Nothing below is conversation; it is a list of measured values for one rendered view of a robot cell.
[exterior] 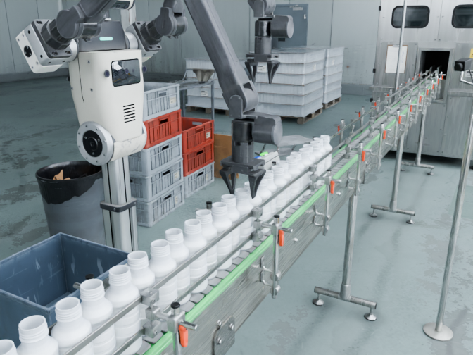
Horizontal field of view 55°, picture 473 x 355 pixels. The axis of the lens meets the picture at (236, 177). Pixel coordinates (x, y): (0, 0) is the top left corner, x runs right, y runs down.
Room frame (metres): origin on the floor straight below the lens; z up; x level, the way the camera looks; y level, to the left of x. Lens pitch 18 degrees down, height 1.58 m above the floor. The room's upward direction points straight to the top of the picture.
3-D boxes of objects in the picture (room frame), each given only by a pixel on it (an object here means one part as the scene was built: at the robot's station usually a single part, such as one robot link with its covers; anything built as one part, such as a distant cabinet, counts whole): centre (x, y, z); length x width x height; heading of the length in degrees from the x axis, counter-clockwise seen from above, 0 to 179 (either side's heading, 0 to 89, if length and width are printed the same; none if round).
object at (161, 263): (0.82, 0.15, 1.08); 0.06 x 0.06 x 0.17
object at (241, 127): (1.13, -0.02, 1.33); 0.07 x 0.06 x 0.07; 62
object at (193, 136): (4.44, 0.54, 0.55); 0.61 x 0.41 x 0.22; 155
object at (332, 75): (9.81, -1.60, 0.59); 1.25 x 1.03 x 1.17; 153
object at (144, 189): (3.77, 0.78, 0.33); 0.61 x 0.41 x 0.22; 158
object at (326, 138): (1.76, -0.35, 1.08); 0.06 x 0.06 x 0.17
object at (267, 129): (1.12, -0.05, 1.36); 0.12 x 0.09 x 0.12; 62
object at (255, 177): (1.12, -0.03, 1.19); 0.07 x 0.07 x 0.09; 62
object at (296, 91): (8.36, -0.94, 0.59); 1.24 x 1.03 x 1.17; 154
